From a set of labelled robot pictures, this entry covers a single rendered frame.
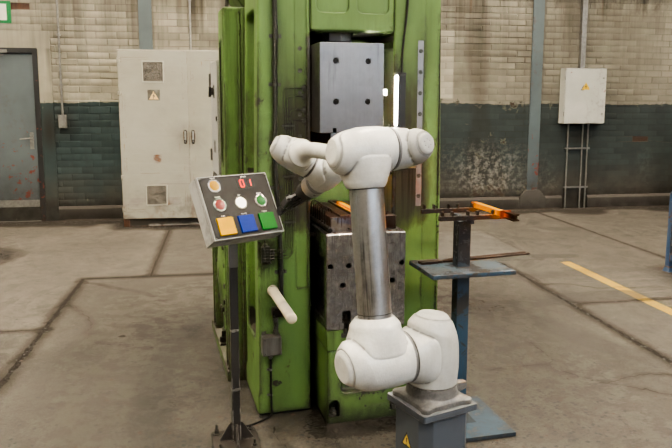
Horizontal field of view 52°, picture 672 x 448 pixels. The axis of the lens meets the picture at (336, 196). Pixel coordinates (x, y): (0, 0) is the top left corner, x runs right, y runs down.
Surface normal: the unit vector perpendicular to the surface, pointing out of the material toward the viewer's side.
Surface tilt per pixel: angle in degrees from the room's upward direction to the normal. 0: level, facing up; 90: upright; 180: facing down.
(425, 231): 90
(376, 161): 87
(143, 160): 90
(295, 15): 90
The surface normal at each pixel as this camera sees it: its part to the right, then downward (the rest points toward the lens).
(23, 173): 0.16, 0.14
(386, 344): 0.42, -0.07
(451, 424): 0.49, 0.12
